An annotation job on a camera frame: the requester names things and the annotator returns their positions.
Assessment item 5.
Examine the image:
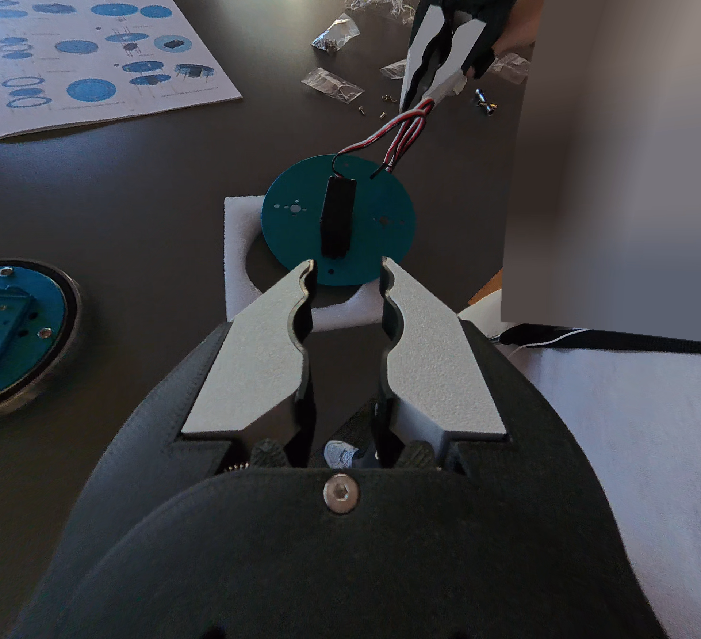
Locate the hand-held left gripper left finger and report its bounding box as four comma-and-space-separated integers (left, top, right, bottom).
181, 260, 319, 453

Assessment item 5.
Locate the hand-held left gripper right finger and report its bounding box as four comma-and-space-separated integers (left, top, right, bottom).
375, 257, 508, 464

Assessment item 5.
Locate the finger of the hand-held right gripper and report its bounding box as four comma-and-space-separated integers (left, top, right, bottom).
422, 19, 488, 104
399, 4, 458, 111

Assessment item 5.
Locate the red white black servo cable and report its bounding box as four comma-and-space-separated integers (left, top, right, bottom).
333, 98, 434, 180

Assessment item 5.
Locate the round blue metal plate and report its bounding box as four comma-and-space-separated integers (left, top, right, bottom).
260, 154, 417, 287

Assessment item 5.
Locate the black servo motor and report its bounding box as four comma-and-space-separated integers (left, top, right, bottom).
320, 175, 358, 260

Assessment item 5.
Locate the dark desk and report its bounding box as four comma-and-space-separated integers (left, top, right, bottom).
0, 0, 554, 639

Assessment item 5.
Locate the person's right hand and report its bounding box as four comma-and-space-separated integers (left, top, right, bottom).
497, 19, 536, 57

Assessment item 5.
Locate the small clear bag with screws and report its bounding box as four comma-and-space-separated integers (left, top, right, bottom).
310, 12, 361, 53

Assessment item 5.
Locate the white foam block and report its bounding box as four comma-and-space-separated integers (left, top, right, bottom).
223, 195, 385, 334

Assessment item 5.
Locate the person's white shoe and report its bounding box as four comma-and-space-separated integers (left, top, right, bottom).
324, 440, 360, 469

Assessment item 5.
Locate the white cloth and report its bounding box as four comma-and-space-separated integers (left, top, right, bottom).
457, 305, 701, 639

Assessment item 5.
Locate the printed instruction sheet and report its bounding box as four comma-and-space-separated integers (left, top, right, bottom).
0, 0, 243, 140

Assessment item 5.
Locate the thin white cable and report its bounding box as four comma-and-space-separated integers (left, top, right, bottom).
506, 328, 590, 358

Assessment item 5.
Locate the black strap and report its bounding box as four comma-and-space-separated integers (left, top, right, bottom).
497, 323, 701, 355

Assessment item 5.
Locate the round blue base black ring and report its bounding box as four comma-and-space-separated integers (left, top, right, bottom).
0, 257, 84, 416

